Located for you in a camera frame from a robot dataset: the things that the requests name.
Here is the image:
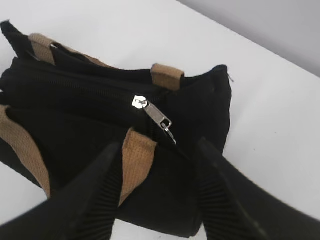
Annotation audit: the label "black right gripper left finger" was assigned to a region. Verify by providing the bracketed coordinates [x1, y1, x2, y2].
[0, 142, 123, 240]

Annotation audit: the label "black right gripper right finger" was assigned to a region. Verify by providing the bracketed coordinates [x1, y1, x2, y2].
[196, 138, 320, 240]

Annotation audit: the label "black tote bag tan handles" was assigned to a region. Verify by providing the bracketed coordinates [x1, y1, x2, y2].
[0, 21, 232, 238]

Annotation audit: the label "silver zipper pull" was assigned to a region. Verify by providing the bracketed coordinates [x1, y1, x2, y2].
[131, 95, 177, 145]

